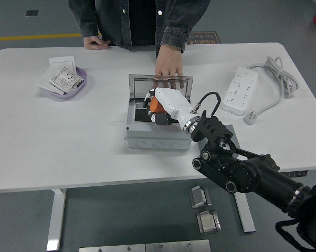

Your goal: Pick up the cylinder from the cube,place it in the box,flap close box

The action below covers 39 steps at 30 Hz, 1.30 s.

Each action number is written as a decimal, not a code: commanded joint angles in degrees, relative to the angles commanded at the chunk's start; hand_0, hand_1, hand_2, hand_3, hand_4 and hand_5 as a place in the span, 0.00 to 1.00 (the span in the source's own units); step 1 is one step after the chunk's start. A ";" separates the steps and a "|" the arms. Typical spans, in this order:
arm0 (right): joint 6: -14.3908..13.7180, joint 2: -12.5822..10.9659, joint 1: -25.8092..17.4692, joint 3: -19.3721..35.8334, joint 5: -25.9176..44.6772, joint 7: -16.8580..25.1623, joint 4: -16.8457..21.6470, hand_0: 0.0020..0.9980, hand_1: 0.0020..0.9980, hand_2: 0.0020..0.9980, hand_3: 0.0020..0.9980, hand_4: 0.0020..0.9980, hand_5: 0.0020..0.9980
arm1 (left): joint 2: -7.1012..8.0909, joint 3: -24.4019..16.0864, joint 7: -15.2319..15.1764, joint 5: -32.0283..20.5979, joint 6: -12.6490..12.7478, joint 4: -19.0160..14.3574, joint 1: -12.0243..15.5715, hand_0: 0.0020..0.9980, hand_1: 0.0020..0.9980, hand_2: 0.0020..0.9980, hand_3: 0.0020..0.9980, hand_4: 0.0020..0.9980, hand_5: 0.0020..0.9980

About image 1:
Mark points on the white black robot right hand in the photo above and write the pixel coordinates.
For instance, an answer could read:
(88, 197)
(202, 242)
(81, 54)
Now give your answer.
(171, 101)

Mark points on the person's left hand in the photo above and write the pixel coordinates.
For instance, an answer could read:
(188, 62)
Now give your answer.
(168, 63)

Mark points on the person's right hand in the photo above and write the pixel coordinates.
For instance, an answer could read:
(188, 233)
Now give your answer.
(93, 43)

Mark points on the orange cylinder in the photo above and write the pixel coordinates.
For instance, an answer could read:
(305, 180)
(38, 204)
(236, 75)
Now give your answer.
(155, 105)

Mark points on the grey junction box clear lid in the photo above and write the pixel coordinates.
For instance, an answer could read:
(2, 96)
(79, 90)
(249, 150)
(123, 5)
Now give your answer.
(158, 143)

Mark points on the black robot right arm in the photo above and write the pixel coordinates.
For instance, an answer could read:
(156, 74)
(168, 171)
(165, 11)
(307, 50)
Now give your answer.
(252, 173)

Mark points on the person's left forearm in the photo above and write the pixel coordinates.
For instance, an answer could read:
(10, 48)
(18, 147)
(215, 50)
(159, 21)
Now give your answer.
(173, 36)

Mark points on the person's right forearm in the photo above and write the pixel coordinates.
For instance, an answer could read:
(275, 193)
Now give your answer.
(87, 26)

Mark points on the grey cube with round hole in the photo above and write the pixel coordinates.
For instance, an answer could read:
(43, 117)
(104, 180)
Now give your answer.
(231, 130)

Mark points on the printed white socket panel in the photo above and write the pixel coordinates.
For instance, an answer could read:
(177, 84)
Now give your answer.
(66, 78)

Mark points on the brown floor sign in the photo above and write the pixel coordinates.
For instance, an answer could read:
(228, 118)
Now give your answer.
(208, 38)

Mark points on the person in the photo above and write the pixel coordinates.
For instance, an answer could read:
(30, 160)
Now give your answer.
(142, 23)

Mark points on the purple plastic tray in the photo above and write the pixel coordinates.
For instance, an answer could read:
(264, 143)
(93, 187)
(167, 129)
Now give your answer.
(66, 96)

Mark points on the plain white panel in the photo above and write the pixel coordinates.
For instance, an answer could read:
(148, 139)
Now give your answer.
(45, 80)

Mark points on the black floor hatch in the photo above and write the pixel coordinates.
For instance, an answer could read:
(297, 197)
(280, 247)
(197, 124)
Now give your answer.
(31, 13)

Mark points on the white power strip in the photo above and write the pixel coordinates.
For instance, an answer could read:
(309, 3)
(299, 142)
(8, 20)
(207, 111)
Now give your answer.
(239, 89)

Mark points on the small metal block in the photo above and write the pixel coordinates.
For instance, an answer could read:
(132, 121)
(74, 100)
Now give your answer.
(208, 223)
(198, 198)

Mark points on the white table leg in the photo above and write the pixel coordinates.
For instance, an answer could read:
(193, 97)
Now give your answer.
(248, 220)
(55, 223)

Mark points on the white wall switch plate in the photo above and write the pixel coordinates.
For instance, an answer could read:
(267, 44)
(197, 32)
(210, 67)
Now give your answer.
(61, 61)

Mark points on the metal base plate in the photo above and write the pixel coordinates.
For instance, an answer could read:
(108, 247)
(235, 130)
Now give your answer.
(177, 246)
(110, 248)

